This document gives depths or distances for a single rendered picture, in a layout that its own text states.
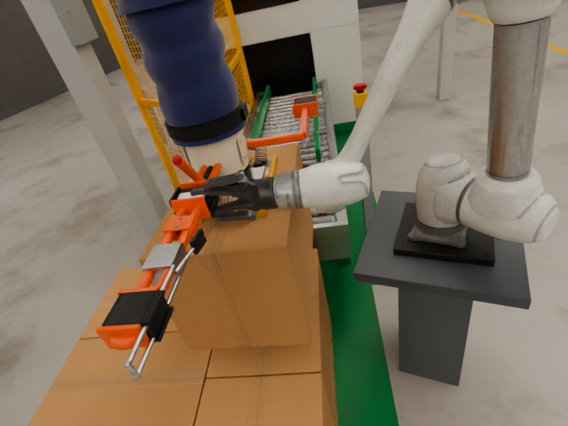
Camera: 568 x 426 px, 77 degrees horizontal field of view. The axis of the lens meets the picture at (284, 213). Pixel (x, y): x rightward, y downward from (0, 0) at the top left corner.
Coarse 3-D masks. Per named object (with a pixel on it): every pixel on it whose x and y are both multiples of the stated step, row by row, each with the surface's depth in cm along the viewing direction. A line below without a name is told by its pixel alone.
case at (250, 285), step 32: (288, 160) 124; (160, 224) 106; (224, 224) 100; (256, 224) 97; (288, 224) 94; (192, 256) 91; (224, 256) 90; (256, 256) 90; (288, 256) 89; (192, 288) 98; (224, 288) 97; (256, 288) 96; (288, 288) 95; (192, 320) 107; (224, 320) 106; (256, 320) 105; (288, 320) 103
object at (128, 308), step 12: (144, 288) 61; (156, 288) 60; (120, 300) 60; (132, 300) 59; (144, 300) 59; (120, 312) 57; (132, 312) 57; (144, 312) 56; (108, 324) 56; (120, 324) 55; (132, 324) 55; (108, 336) 56; (144, 336) 55
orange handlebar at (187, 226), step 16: (304, 112) 120; (304, 128) 108; (256, 144) 108; (272, 144) 108; (176, 224) 78; (192, 224) 78; (176, 240) 78; (144, 272) 67; (160, 288) 63; (112, 336) 55; (128, 336) 55
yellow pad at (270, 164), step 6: (270, 156) 125; (276, 156) 125; (252, 162) 123; (258, 162) 116; (264, 162) 121; (270, 162) 121; (276, 162) 124; (270, 168) 118; (270, 174) 115; (234, 210) 101; (264, 210) 98; (258, 216) 99
